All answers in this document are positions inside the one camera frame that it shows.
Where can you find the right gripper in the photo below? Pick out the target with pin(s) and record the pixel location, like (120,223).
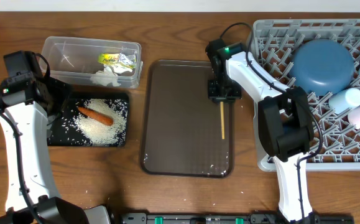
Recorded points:
(216,96)

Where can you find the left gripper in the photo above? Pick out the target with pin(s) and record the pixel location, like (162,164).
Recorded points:
(61,89)

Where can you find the wooden chopstick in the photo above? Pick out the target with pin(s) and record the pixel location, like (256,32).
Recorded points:
(222,119)

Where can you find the white paper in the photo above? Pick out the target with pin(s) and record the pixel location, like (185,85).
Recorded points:
(105,78)
(118,70)

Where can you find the orange carrot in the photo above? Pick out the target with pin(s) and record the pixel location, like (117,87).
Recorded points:
(102,118)

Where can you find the pile of white rice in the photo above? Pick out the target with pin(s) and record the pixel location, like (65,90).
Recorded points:
(99,132)

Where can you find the green and silver wrapper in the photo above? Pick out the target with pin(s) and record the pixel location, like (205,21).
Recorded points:
(128,61)

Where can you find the large blue plate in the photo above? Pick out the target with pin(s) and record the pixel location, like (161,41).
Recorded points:
(322,66)

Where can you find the light blue plastic cup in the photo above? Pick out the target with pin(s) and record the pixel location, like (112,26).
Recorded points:
(344,100)

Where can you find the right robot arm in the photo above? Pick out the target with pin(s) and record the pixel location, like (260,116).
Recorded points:
(284,122)

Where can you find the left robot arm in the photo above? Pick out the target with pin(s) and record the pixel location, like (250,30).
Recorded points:
(26,103)

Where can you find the grey dishwasher rack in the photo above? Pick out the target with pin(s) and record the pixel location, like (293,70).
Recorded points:
(275,42)

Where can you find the black tray bin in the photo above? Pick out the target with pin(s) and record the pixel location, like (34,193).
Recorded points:
(61,137)

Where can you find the clear plastic bin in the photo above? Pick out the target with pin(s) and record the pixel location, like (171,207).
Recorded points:
(74,60)

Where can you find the dark brown serving tray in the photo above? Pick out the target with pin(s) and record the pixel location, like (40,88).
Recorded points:
(182,128)

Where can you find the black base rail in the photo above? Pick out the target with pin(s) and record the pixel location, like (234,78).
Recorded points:
(259,218)

